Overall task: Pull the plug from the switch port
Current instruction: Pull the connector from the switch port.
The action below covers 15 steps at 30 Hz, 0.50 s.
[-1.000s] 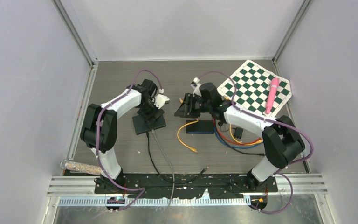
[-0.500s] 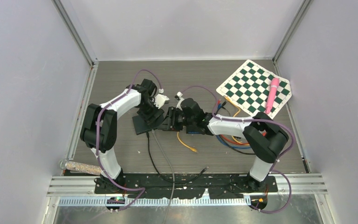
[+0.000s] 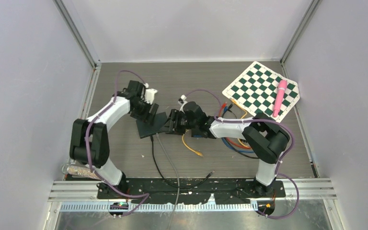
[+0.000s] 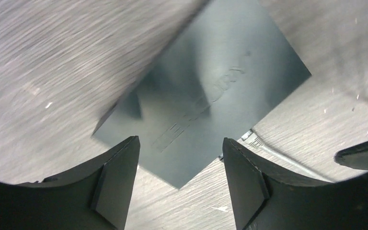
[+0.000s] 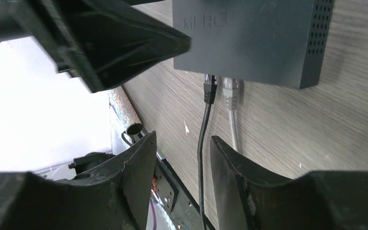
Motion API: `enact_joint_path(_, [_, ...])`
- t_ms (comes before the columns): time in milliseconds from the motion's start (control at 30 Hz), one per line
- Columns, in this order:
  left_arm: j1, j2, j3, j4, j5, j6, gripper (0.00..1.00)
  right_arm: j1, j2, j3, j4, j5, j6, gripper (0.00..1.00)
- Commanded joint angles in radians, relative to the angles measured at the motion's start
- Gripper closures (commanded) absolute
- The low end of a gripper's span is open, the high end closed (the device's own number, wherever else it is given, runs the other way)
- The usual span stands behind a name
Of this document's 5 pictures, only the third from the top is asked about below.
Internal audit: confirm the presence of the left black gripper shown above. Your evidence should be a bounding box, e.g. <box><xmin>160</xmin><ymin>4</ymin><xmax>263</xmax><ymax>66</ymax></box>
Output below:
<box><xmin>131</xmin><ymin>98</ymin><xmax>158</xmax><ymax>126</ymax></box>

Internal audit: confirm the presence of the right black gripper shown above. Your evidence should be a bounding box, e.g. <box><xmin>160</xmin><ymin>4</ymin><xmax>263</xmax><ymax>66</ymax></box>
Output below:
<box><xmin>159</xmin><ymin>109</ymin><xmax>198</xmax><ymax>136</ymax></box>

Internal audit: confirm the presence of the black router box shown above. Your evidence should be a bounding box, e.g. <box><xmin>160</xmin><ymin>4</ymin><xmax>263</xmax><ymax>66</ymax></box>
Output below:
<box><xmin>136</xmin><ymin>112</ymin><xmax>168</xmax><ymax>139</ymax></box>

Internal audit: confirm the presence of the blue ethernet cable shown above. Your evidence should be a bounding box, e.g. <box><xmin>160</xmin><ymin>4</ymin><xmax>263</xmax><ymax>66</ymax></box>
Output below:
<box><xmin>219</xmin><ymin>106</ymin><xmax>256</xmax><ymax>154</ymax></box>

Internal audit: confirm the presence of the red ethernet cable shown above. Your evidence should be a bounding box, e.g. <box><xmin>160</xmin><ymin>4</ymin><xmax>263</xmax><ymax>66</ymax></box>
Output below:
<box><xmin>219</xmin><ymin>101</ymin><xmax>254</xmax><ymax>150</ymax></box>

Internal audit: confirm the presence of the black ribbed network switch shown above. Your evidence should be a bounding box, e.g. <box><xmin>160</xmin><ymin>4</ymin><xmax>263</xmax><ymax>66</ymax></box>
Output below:
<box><xmin>191</xmin><ymin>127</ymin><xmax>209</xmax><ymax>138</ymax></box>

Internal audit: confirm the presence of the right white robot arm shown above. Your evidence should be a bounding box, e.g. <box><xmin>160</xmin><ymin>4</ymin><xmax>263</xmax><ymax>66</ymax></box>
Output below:
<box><xmin>161</xmin><ymin>102</ymin><xmax>294</xmax><ymax>197</ymax></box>

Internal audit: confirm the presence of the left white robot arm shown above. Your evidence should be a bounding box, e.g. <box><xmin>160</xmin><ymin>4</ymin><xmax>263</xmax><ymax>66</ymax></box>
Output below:
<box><xmin>69</xmin><ymin>80</ymin><xmax>159</xmax><ymax>198</ymax></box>

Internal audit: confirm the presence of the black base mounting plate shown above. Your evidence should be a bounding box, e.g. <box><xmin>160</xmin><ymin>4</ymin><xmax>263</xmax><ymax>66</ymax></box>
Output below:
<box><xmin>96</xmin><ymin>177</ymin><xmax>286</xmax><ymax>206</ymax></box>

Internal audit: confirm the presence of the green white checkered board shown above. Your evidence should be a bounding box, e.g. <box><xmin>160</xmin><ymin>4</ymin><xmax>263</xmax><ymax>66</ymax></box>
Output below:
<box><xmin>222</xmin><ymin>61</ymin><xmax>300</xmax><ymax>122</ymax></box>

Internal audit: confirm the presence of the clear glitter tube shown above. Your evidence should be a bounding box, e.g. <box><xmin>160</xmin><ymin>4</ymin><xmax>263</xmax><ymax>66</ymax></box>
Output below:
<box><xmin>61</xmin><ymin>163</ymin><xmax>100</xmax><ymax>180</ymax></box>

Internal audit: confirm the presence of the pink cylindrical tube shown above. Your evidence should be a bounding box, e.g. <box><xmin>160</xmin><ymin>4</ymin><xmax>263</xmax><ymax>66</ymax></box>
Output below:
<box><xmin>272</xmin><ymin>80</ymin><xmax>288</xmax><ymax>117</ymax></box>

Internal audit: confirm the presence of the grey router cable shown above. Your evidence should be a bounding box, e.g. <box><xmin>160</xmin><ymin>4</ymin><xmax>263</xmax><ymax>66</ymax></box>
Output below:
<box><xmin>155</xmin><ymin>133</ymin><xmax>182</xmax><ymax>230</ymax></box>

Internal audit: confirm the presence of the black router cable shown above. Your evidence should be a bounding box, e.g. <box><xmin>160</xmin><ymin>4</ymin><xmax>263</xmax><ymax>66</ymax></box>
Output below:
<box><xmin>150</xmin><ymin>136</ymin><xmax>216</xmax><ymax>190</ymax></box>

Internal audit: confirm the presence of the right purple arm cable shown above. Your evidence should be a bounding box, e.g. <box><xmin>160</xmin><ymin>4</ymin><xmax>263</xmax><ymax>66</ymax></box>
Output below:
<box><xmin>177</xmin><ymin>89</ymin><xmax>300</xmax><ymax>220</ymax></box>

